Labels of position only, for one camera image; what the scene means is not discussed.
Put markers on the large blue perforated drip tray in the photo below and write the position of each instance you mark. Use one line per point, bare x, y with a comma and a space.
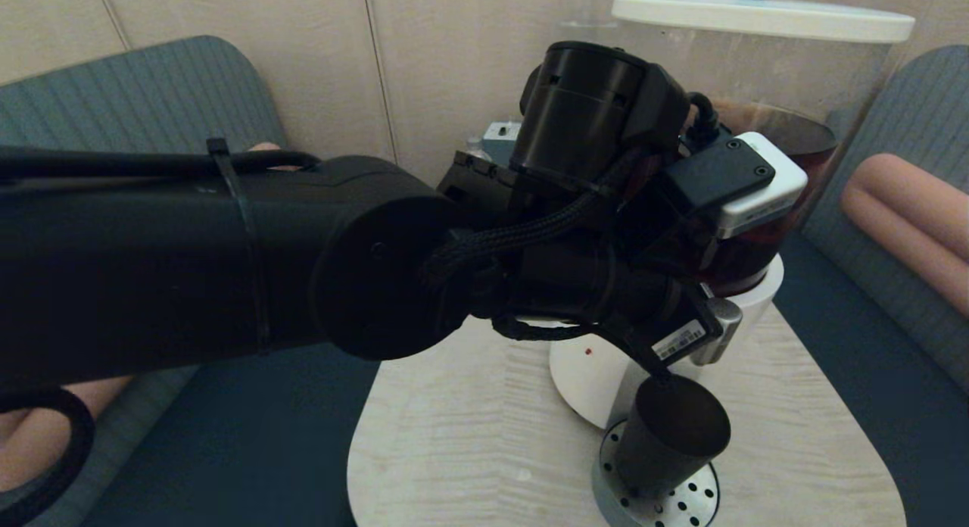
681, 504

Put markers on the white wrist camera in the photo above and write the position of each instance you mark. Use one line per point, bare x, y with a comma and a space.
742, 182

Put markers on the teal left bench sofa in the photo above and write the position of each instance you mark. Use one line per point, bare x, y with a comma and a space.
113, 88

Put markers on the small white water dispenser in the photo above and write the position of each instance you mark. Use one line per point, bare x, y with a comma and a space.
590, 1

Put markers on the pink bolster cushion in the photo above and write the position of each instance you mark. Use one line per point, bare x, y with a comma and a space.
923, 190
265, 146
893, 239
38, 436

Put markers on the teal bench sofa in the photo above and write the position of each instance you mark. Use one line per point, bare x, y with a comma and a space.
893, 360
113, 88

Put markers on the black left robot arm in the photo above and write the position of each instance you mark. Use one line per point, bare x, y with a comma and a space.
189, 262

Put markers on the black cup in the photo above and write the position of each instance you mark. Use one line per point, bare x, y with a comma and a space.
670, 436

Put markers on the metal dispenser tap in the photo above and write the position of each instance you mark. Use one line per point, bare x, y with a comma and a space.
725, 322

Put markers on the large white tea dispenser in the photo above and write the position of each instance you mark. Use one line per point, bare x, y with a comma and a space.
757, 57

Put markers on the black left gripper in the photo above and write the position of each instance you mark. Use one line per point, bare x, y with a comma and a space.
606, 292

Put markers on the teal right bench sofa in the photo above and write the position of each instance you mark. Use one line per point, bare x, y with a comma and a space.
893, 360

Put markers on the blue napkin box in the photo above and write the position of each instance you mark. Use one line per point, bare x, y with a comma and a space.
496, 137

